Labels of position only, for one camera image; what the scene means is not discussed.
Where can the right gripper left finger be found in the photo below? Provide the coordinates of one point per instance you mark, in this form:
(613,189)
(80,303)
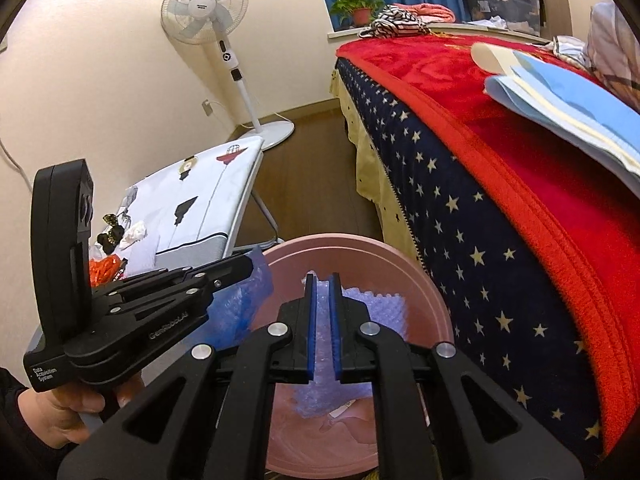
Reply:
(296,358)

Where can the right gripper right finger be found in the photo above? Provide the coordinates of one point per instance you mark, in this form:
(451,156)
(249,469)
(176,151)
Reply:
(352,359)

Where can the purple foam mesh wrap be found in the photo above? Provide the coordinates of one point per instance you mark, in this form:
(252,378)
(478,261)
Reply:
(324,395)

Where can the orange plastic bag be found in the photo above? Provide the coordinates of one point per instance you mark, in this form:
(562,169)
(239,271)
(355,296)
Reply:
(105,270)

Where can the blue plastic bag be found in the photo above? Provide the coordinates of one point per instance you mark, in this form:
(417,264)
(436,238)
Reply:
(233,309)

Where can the white tissue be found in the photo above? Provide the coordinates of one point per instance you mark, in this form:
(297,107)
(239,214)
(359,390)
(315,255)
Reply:
(136,232)

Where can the person left hand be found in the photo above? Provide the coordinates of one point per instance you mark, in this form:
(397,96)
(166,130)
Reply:
(54,416)

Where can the leopard hair scrunchie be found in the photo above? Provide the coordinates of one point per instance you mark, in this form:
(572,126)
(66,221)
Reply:
(112,236)

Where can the low folding table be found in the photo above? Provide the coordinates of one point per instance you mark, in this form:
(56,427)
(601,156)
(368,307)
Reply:
(200,209)

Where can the grey white table cloth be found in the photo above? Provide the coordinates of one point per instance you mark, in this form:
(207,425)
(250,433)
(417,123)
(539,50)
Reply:
(195,204)

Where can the red blanket on bed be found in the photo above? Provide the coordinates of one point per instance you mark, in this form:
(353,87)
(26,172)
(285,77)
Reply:
(525,159)

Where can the striped black white garment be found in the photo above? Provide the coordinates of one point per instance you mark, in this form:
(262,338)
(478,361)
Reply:
(393,22)

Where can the blue white folded towel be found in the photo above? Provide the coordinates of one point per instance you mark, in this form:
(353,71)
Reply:
(569,105)

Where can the potted green plant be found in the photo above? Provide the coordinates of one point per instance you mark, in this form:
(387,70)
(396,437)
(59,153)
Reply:
(356,12)

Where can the pink clothes on sill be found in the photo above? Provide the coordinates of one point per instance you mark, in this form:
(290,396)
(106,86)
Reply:
(429,12)

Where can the white standing fan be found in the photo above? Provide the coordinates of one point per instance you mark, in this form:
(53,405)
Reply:
(211,22)

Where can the transparent storage box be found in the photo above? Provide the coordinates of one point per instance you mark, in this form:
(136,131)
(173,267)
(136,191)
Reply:
(517,15)

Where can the plaid white duvet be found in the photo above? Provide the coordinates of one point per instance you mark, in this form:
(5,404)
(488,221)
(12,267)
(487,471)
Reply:
(611,53)

